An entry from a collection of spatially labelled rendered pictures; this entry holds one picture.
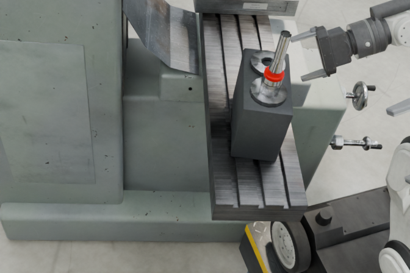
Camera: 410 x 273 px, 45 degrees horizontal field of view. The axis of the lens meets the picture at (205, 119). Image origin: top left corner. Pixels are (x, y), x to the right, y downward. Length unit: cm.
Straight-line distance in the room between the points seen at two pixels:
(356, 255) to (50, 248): 124
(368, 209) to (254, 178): 63
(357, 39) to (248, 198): 46
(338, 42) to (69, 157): 104
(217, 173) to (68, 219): 96
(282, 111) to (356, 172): 152
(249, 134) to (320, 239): 56
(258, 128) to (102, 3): 51
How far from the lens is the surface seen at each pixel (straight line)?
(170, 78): 159
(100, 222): 208
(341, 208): 176
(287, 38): 108
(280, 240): 179
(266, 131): 122
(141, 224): 208
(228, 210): 124
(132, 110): 172
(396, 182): 145
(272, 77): 114
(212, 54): 156
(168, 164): 196
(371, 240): 177
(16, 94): 162
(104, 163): 185
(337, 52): 124
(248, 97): 118
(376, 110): 301
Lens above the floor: 199
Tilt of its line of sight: 49 degrees down
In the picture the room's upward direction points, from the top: 10 degrees clockwise
